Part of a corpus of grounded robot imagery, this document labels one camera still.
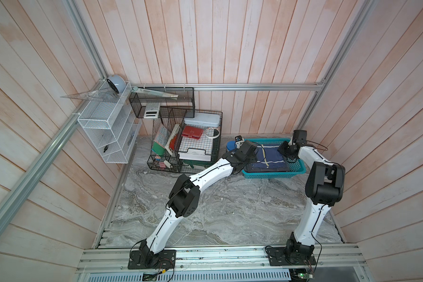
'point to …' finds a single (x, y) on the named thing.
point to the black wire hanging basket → (183, 107)
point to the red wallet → (192, 132)
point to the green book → (158, 148)
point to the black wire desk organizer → (186, 145)
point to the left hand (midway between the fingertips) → (251, 157)
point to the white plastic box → (204, 119)
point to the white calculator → (151, 110)
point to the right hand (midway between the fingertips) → (279, 147)
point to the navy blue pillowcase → (271, 160)
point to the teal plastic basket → (296, 167)
